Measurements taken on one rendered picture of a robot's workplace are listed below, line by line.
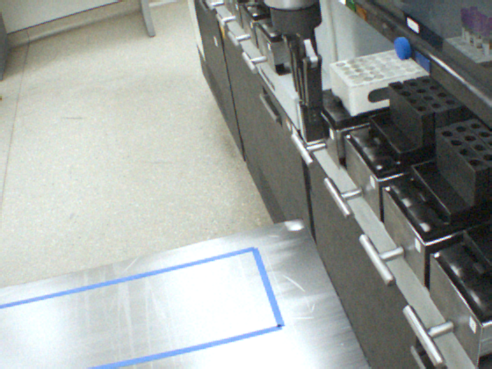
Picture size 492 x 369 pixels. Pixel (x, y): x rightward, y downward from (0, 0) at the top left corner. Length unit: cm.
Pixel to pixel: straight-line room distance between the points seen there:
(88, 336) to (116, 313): 5
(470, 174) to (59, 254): 176
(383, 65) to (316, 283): 47
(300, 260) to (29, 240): 180
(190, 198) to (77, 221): 42
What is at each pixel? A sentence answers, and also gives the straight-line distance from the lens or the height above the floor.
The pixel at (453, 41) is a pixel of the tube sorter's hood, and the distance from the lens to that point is 79.
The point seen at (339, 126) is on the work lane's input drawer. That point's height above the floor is 81.
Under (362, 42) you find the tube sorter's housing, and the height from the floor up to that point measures 88.
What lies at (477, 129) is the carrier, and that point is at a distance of 90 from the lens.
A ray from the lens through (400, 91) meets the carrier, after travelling 100.
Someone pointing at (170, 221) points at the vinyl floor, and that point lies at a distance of 236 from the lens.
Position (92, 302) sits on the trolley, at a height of 82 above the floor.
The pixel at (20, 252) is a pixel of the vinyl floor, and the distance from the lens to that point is 247.
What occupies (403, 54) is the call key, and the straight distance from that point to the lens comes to 88.
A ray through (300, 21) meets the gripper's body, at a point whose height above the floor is 98.
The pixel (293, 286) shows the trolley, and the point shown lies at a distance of 77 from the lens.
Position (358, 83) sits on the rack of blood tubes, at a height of 86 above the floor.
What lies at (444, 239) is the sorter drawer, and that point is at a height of 80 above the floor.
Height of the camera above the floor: 133
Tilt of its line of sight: 32 degrees down
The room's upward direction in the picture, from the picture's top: 11 degrees counter-clockwise
